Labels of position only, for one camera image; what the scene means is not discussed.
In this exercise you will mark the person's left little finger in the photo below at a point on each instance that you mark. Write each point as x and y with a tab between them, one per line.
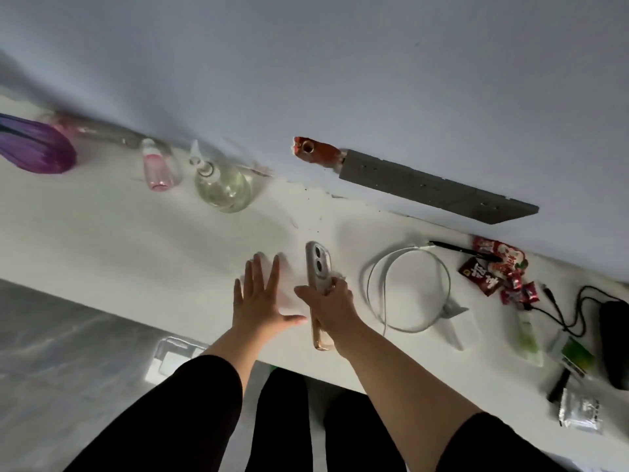
239	297

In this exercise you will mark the smartphone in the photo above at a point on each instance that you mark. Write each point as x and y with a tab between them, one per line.
317	262

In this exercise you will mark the orange pipe end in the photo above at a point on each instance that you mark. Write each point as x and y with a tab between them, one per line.
317	151

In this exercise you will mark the red candy bag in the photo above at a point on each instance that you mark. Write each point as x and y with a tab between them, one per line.
511	255

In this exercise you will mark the white box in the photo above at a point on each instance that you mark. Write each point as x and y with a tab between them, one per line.
172	358

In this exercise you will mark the green packet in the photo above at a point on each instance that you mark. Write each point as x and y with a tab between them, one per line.
575	353

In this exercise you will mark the person's left hand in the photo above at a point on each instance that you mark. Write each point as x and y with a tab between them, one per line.
263	309

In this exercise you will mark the small red wrapped candies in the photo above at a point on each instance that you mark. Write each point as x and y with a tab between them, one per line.
518	292

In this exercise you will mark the silver sachet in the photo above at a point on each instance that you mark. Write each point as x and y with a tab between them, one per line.
582	410

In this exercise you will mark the clear round spray bottle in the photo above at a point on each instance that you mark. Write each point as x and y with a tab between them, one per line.
223	186

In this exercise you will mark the dark red snack packet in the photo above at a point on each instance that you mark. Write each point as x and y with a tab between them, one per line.
479	275

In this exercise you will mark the person's black trouser leg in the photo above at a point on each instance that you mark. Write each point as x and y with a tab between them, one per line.
282	422
361	432

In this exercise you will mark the person's right thumb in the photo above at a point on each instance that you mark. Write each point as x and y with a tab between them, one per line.
305	294

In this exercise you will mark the person's left thumb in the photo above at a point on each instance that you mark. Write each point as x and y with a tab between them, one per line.
294	319

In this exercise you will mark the small pink bottle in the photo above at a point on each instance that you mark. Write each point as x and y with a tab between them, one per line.
158	167

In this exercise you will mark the person's right forearm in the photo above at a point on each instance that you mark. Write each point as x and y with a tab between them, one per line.
417	393

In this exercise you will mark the black pen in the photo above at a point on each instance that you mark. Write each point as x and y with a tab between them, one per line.
462	250

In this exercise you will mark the green and white tube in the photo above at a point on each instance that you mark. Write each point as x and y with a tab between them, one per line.
529	339

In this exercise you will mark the person's left forearm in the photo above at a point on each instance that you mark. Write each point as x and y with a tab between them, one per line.
186	388

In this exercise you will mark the small black stick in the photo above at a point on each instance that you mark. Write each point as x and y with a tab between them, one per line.
558	385

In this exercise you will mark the clear plastic tube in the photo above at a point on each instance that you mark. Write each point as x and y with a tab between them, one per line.
110	135

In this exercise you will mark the person's right hand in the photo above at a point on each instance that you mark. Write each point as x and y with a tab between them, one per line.
336	312

